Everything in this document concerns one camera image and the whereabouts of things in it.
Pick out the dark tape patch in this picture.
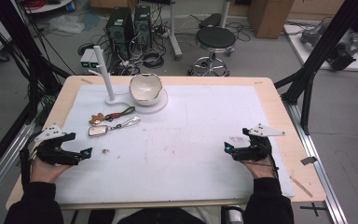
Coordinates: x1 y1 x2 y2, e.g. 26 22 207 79
299 156 319 166

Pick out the aluminium rail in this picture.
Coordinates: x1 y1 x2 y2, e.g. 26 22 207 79
0 122 36 210
283 101 350 224

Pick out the silver rectangular keychain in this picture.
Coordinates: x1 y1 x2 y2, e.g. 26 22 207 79
88 116 142 138

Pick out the bundle of floor cables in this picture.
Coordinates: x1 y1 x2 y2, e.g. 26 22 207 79
77 18 169 77

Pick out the white peg stand with base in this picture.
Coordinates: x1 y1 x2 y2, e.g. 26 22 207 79
88 45 169 116

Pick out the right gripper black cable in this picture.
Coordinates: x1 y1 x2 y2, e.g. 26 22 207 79
254 141 280 181

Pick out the white box with green light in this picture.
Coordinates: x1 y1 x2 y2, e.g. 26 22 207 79
79 48 107 70

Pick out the white bowl with gold rim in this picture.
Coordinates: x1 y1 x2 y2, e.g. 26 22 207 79
129 72 164 106

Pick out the person's lap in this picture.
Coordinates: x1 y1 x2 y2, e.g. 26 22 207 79
88 206 224 224

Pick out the white round table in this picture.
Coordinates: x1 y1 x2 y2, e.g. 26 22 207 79
21 0 75 15

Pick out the person's right hand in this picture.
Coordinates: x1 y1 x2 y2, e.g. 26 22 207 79
241 156 278 180

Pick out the black computer tower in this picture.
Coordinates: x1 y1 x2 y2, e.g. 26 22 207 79
132 5 154 49
104 7 135 62

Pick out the black metal frame strut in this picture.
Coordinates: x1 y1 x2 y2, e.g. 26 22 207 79
273 0 358 136
0 0 73 124

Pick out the chrome chair part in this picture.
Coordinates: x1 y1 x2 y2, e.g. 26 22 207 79
223 205 245 224

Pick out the thin wooden stick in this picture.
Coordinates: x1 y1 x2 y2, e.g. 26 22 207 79
289 175 314 199

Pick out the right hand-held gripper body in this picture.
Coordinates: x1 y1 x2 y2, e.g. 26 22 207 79
231 123 286 162

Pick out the wooden table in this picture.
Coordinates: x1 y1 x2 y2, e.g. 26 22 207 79
5 75 327 211

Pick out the white foam mat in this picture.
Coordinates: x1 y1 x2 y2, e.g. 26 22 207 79
54 83 296 205

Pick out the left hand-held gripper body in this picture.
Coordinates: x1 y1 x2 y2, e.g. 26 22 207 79
34 123 76 166

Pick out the brown gingerbread keychain green strap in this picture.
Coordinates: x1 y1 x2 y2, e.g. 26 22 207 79
89 105 136 126

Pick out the white board with grey equipment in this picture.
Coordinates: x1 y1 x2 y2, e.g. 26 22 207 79
282 17 358 73

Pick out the black round stool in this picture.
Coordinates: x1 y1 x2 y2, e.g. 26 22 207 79
187 25 238 77

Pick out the cardboard box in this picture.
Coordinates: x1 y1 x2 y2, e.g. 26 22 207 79
247 0 296 39

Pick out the white metal table leg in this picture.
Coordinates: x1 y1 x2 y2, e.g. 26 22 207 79
167 0 184 61

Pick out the clear plastic bag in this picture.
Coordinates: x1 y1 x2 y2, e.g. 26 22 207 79
47 14 86 35

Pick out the black tape cross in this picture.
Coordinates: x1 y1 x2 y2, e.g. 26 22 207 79
299 202 328 217

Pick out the person's left hand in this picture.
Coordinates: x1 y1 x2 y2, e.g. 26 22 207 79
30 155 73 185

